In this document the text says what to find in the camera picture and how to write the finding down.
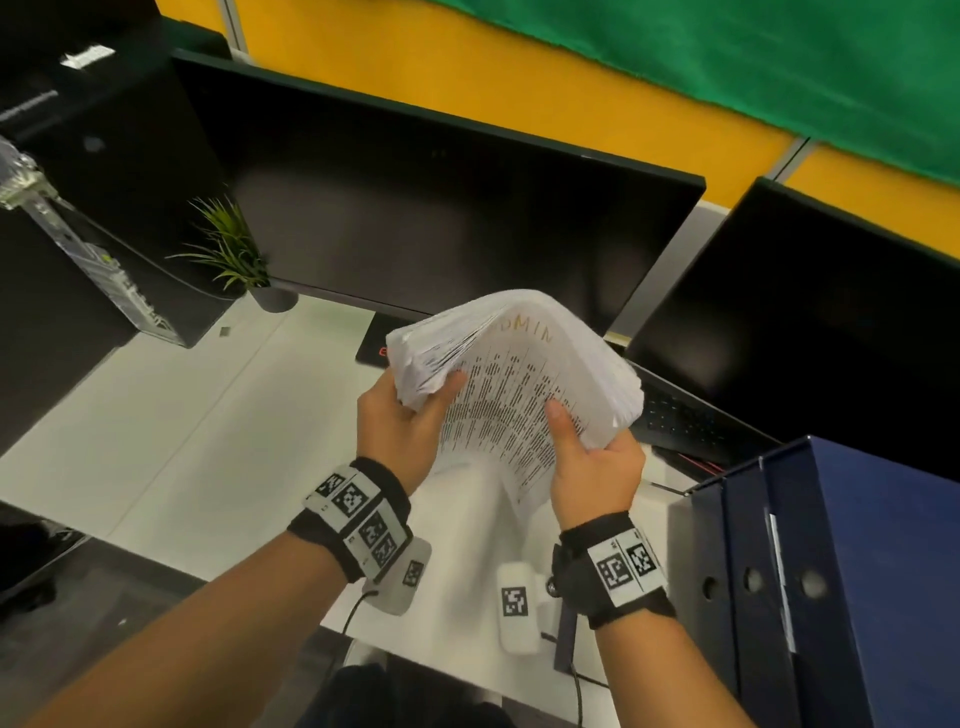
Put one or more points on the person's left hand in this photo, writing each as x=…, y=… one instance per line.
x=394, y=439

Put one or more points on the person's right hand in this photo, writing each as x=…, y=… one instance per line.
x=600, y=480

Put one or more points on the stack of white printed papers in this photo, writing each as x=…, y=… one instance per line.
x=540, y=360

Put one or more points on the person's left forearm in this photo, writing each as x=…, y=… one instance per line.
x=195, y=652

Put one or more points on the person's right forearm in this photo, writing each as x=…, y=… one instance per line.
x=660, y=675

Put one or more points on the person's dark clothing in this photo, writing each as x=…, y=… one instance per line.
x=405, y=701

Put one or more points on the black monitor stand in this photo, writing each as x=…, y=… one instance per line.
x=375, y=337

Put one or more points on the black right wristband with markers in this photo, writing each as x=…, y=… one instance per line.
x=577, y=585

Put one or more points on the black wristband with markers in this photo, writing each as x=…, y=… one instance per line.
x=315, y=532
x=577, y=585

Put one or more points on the black keyboard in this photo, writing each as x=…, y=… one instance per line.
x=697, y=424

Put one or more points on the black left wristband with markers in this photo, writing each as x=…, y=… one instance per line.
x=315, y=532

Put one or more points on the white shoe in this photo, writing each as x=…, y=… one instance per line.
x=364, y=654

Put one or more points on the large black monitor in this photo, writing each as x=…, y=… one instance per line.
x=435, y=195

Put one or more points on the small green potted plant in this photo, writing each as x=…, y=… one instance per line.
x=232, y=251

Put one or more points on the smaller black monitor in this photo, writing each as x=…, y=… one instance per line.
x=810, y=322

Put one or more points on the black side panel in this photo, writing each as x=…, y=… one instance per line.
x=52, y=322

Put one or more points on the black computer tower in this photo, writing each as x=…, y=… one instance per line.
x=150, y=157

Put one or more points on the yellow partition panel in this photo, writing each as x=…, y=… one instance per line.
x=450, y=67

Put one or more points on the black office chair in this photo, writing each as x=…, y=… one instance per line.
x=26, y=555

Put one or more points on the green cloth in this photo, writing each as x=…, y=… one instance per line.
x=750, y=60

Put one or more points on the white sticker on tower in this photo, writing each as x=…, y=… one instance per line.
x=87, y=57

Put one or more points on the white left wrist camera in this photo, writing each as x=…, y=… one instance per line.
x=401, y=581

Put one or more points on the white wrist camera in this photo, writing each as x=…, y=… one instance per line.
x=519, y=607
x=401, y=581

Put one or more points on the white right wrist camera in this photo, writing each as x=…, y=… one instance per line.
x=519, y=607

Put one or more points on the grey partition post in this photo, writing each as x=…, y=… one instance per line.
x=236, y=30
x=675, y=262

